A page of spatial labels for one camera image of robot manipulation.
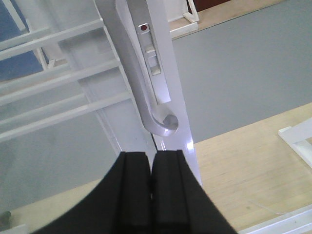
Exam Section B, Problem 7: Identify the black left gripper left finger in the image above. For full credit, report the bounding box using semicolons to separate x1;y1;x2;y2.
36;152;151;234

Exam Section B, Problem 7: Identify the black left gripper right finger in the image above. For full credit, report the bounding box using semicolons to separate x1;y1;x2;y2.
152;150;236;234

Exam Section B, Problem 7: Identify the white framed sliding glass door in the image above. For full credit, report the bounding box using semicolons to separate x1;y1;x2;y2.
0;0;199;234

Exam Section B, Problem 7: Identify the grey door handle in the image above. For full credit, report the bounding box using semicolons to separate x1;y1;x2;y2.
113;0;178;137

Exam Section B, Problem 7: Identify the light wooden base board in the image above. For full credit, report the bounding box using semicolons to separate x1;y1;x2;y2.
9;102;312;234

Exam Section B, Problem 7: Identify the white triangular support bracket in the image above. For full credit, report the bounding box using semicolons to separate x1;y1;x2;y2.
278;118;312;167

